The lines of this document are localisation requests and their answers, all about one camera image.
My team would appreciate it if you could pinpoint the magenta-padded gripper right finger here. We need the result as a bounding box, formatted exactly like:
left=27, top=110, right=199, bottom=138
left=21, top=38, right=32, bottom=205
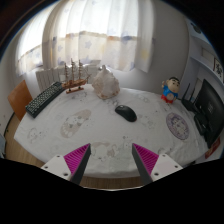
left=131, top=143, right=184, bottom=186

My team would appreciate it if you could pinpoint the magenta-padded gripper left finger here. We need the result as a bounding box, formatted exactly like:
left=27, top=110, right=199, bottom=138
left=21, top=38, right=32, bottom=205
left=40, top=143, right=92, bottom=186

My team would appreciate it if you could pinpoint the black computer mouse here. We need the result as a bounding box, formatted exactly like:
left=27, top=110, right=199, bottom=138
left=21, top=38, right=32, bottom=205
left=114, top=104, right=138, bottom=123

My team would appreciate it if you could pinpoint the round purple printed mouse pad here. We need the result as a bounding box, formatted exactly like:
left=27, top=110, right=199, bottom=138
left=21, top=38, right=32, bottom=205
left=165, top=112, right=190, bottom=141

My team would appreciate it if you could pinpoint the white cartoon-printed tablecloth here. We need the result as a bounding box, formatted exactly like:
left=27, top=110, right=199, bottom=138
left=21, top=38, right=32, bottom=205
left=13, top=83, right=214, bottom=178

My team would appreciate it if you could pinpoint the black router with antennas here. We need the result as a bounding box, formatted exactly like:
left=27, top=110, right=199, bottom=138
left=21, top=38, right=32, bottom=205
left=181, top=82, right=201, bottom=113

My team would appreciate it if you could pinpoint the black keyboard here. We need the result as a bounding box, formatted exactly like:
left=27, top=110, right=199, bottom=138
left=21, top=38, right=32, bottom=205
left=25, top=81, right=66, bottom=119

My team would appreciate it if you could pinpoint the black computer monitor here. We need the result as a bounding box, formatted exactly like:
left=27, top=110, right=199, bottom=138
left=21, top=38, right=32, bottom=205
left=193, top=78, right=224, bottom=149

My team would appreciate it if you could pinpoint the cartoon boy figure with clock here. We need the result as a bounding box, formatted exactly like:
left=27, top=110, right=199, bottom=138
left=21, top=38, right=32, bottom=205
left=160, top=76, right=181, bottom=105

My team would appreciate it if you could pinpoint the orange wooden chair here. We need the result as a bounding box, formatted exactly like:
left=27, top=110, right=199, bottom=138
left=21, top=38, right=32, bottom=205
left=7, top=79, right=34, bottom=122

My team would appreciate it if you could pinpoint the wooden sailing ship model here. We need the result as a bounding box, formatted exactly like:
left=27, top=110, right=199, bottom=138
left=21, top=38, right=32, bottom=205
left=61, top=58, right=92, bottom=95

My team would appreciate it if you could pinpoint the large white conch shell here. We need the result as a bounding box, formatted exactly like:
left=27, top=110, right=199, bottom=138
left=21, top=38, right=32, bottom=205
left=91, top=64, right=121, bottom=101

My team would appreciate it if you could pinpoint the white star-printed curtain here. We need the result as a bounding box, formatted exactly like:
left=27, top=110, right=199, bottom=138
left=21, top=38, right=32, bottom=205
left=14, top=0, right=156, bottom=76

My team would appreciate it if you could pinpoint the white wall shelf unit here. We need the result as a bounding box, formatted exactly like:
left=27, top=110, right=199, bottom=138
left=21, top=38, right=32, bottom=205
left=188, top=19, right=224, bottom=84

